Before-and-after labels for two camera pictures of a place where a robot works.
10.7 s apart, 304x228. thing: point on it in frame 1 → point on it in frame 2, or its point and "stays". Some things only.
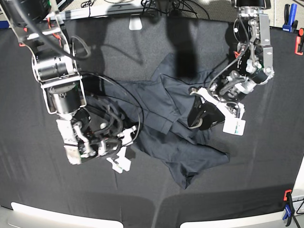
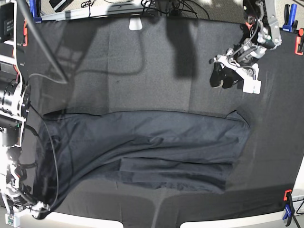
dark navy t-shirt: x=156 y=109 → x=186 y=151
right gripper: x=237 y=110 → x=247 y=71
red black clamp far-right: x=299 y=43 stays
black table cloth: x=35 y=171 stays
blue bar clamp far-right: x=290 y=24 stays
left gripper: x=85 y=137 → x=16 y=173
